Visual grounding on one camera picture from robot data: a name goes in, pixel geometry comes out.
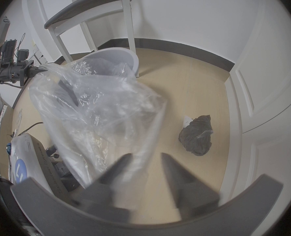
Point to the white chair with grey seat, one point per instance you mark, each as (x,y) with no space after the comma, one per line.
(86,8)

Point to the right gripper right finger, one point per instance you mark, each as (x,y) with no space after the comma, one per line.
(184,185)

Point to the black plastic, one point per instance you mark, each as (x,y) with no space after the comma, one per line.
(197,136)

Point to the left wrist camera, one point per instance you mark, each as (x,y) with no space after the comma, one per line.
(23,54)

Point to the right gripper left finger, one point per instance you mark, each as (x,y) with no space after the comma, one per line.
(106,181)

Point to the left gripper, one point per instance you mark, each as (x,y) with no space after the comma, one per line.
(10,74)

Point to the pale grey trash bin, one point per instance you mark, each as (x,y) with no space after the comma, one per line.
(116,55)

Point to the clear plastic bag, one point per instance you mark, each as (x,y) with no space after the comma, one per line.
(98,112)

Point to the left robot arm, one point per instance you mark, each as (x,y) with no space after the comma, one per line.
(9,50)

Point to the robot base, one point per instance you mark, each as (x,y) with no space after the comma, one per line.
(27,156)

